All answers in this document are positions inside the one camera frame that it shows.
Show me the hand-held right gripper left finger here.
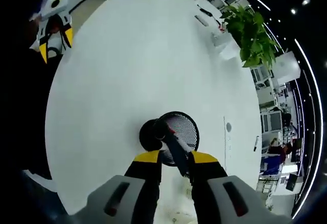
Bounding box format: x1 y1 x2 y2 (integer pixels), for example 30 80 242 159
81 150 162 224

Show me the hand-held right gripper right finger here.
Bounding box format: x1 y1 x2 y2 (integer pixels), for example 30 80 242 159
188 151 292 224

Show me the black remote control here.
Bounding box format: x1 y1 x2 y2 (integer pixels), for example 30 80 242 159
163 125 192 178

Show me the black mesh pen holder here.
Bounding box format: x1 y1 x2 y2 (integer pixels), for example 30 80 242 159
139 110 199 167

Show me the operator in dark clothes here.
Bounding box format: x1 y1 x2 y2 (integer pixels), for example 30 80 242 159
15 47 63 181

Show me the small hanging black monitor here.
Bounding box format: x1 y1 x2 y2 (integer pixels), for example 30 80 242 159
286 174 298 192

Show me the grey office chair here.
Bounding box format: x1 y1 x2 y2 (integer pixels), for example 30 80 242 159
263 111 282 132

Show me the curved ceiling light strip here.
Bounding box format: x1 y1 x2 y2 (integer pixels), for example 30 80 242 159
293 39 324 211

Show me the grey flat device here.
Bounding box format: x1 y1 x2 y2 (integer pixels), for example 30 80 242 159
194 15 208 27

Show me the clear cup with red print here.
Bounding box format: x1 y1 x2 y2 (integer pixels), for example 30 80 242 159
217 20 228 34

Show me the green potted plant white pot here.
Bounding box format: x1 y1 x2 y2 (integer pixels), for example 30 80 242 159
212 4 282 69

